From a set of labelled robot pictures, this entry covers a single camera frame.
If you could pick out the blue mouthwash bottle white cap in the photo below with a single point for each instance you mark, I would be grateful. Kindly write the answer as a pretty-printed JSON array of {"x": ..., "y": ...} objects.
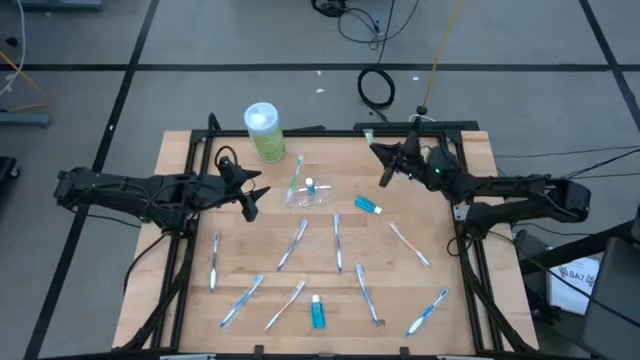
[
  {"x": 318, "y": 315},
  {"x": 310, "y": 187},
  {"x": 366, "y": 203}
]

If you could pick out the grey floor plate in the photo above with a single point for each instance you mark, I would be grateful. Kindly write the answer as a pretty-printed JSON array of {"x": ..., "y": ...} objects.
[{"x": 25, "y": 119}]

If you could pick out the dark grey equipment case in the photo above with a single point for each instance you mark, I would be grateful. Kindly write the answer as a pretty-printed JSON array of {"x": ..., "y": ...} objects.
[{"x": 615, "y": 300}]

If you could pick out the orange toothbrush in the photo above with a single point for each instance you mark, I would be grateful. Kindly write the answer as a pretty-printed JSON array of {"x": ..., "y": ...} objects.
[
  {"x": 285, "y": 305},
  {"x": 410, "y": 245}
]

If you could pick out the blue toothbrush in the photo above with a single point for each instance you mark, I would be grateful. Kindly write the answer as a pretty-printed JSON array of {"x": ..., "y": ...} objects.
[
  {"x": 367, "y": 296},
  {"x": 426, "y": 312},
  {"x": 241, "y": 301}
]

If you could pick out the purple toothbrush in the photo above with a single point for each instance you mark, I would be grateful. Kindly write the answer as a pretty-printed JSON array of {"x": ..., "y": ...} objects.
[
  {"x": 214, "y": 262},
  {"x": 292, "y": 245}
]

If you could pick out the black frame clamp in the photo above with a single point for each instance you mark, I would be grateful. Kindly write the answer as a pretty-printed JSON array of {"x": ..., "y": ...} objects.
[
  {"x": 258, "y": 352},
  {"x": 404, "y": 353}
]

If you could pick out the clear acrylic organizer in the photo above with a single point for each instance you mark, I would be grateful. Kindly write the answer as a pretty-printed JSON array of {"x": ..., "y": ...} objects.
[{"x": 322, "y": 197}]

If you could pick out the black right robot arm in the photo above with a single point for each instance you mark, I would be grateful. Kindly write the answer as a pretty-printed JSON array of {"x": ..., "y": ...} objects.
[{"x": 525, "y": 197}]

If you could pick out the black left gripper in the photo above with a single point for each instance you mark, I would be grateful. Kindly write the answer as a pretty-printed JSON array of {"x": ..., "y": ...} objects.
[{"x": 217, "y": 189}]

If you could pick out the green disinfecting wipes canister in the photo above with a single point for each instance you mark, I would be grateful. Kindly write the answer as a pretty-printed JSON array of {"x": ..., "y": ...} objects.
[{"x": 267, "y": 140}]

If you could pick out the silver frame bracket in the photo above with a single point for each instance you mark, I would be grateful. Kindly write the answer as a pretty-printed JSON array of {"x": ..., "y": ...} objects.
[
  {"x": 465, "y": 357},
  {"x": 187, "y": 357}
]

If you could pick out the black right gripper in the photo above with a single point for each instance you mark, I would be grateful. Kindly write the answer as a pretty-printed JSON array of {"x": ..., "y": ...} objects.
[{"x": 425, "y": 167}]

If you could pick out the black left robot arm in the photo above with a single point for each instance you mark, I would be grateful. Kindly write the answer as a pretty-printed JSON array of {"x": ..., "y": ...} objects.
[{"x": 125, "y": 192}]

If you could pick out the white printed paper sheet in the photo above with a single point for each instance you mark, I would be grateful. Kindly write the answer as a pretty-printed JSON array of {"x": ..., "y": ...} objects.
[{"x": 575, "y": 287}]

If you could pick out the black aluminium table frame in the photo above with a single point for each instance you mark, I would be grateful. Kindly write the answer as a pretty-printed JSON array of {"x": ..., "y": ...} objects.
[{"x": 325, "y": 133}]

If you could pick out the small white item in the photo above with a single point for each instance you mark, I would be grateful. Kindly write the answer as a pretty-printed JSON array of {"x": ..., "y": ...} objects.
[{"x": 338, "y": 245}]

